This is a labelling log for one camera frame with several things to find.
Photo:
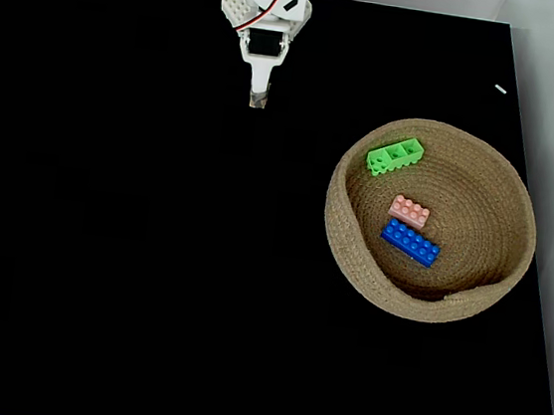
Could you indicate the woven jute round basket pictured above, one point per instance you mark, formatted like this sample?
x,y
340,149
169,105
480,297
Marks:
x,y
481,216

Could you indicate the pink lego block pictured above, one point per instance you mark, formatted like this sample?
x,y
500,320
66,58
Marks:
x,y
409,211

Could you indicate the small white scrap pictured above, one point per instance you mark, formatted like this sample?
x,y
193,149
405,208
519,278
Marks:
x,y
501,89

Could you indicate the blue lego block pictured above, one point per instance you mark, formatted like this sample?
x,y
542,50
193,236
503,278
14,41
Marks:
x,y
410,244

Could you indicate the green lego block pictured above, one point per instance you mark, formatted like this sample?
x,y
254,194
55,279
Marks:
x,y
394,157

